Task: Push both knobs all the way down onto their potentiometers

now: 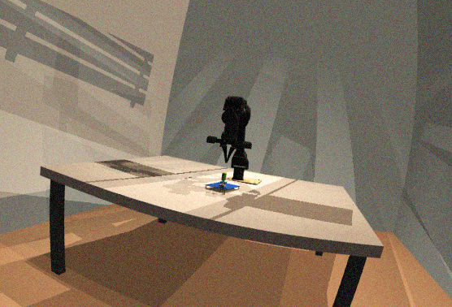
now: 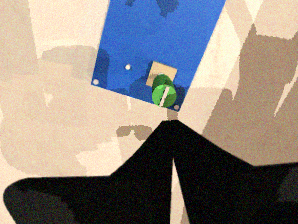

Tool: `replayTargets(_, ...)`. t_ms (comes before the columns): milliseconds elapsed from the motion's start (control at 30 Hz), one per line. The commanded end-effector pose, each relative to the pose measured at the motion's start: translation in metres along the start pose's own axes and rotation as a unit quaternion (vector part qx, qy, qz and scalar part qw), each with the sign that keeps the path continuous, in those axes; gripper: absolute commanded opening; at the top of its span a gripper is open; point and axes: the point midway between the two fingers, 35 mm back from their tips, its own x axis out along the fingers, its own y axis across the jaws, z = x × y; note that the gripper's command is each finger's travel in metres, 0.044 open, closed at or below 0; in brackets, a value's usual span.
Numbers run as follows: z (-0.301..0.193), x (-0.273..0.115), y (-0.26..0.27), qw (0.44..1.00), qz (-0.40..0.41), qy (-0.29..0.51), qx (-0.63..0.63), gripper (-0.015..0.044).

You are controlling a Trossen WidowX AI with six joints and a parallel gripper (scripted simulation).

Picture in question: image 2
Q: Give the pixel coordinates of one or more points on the blue circuit board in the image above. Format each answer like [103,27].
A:
[150,49]

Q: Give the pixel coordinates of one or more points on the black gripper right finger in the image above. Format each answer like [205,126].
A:
[219,188]

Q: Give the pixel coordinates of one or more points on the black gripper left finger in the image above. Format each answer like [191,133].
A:
[137,192]

